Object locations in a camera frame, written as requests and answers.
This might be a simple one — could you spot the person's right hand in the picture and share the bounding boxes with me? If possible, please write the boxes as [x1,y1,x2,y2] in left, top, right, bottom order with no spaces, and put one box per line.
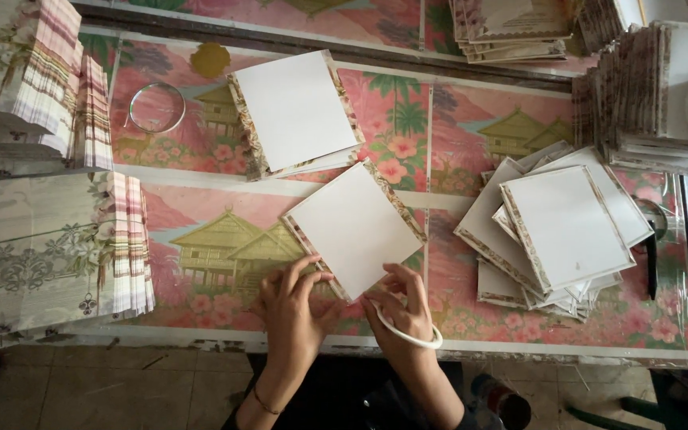
[360,263,442,360]

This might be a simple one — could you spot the person's left hand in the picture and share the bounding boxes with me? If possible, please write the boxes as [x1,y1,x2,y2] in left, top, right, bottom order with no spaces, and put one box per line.
[251,255,345,366]

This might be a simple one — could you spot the white card with floral border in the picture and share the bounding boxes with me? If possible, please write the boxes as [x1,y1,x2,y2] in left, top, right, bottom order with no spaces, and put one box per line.
[281,158,428,303]

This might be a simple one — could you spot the person's black clothing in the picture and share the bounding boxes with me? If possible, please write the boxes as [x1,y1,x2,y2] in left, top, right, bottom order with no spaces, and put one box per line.
[223,355,503,430]

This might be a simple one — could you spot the dark bottle with red label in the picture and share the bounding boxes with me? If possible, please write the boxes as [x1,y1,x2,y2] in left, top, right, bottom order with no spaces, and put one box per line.
[469,373,533,430]

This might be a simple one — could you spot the loose pile of white cards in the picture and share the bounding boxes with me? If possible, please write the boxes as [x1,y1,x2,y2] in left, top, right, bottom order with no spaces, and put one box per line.
[453,140,656,324]

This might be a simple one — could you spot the pink scenic table cover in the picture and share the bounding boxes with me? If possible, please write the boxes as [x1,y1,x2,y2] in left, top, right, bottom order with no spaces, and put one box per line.
[78,0,688,362]

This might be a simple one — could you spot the small stack of white cards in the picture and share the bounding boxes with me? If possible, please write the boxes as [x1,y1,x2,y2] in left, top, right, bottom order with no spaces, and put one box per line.
[226,49,367,182]

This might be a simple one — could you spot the fanned stack of floral envelopes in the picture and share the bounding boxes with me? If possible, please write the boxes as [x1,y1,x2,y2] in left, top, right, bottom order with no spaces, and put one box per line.
[0,170,157,353]

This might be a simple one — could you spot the gold round sticker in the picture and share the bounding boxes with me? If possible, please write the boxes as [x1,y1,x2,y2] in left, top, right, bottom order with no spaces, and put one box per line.
[189,42,233,80]

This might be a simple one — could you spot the dark wooden bar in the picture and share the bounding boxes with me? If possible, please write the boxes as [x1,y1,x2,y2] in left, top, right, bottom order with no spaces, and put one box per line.
[72,2,575,94]

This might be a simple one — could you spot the stack of beige printed cards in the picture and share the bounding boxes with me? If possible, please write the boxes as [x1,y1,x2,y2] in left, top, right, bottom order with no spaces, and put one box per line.
[448,0,576,65]

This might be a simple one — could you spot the large stack of bordered cards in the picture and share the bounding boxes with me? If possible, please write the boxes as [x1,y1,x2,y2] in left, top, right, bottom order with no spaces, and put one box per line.
[571,21,688,178]

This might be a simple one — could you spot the narrow stack of floral cards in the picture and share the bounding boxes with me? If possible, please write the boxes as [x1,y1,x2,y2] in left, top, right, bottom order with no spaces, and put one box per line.
[577,0,647,53]

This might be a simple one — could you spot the tall stack of floral envelopes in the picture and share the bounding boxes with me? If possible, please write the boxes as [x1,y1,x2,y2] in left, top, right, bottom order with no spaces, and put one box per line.
[0,0,115,181]

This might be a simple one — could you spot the thin white tape ring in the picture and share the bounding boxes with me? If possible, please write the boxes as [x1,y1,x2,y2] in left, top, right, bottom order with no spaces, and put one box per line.
[370,297,444,351]

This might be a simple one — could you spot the thin brown bracelet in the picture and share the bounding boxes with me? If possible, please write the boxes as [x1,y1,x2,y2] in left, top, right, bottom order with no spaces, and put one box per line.
[251,385,283,416]

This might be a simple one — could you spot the green metal frame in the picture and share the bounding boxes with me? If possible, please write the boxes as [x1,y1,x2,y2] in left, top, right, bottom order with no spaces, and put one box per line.
[565,397,682,430]

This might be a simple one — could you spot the black-handled scissors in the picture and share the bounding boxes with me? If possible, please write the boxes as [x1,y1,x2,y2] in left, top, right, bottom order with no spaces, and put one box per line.
[632,196,671,301]

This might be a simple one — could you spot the clear tape ring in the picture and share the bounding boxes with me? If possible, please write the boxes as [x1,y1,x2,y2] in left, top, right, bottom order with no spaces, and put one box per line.
[127,82,187,135]

